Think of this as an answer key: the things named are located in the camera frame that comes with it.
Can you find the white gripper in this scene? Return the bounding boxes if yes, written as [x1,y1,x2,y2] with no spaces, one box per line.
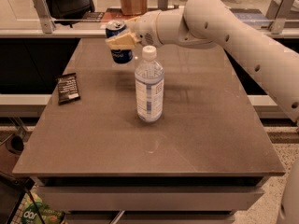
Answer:
[106,10,162,50]

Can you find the blue pepsi can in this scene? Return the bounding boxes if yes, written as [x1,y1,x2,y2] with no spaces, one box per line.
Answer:
[106,20,133,64]

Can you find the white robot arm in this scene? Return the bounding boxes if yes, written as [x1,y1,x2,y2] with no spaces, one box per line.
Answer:
[106,0,299,122]

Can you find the black rxbar chocolate wrapper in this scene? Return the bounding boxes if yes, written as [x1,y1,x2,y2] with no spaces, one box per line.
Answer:
[57,73,80,105]

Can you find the clear plastic water bottle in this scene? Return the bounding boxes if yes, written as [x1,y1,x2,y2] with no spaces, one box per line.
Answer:
[135,46,164,122]

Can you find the black office chair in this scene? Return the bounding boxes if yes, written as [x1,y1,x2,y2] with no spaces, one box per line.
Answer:
[46,0,95,25]

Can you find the grey table drawer unit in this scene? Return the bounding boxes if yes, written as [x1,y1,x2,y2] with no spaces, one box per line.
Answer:
[38,180,263,224]

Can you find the green snack bag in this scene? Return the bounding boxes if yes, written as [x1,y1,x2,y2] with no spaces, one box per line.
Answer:
[8,192,67,224]

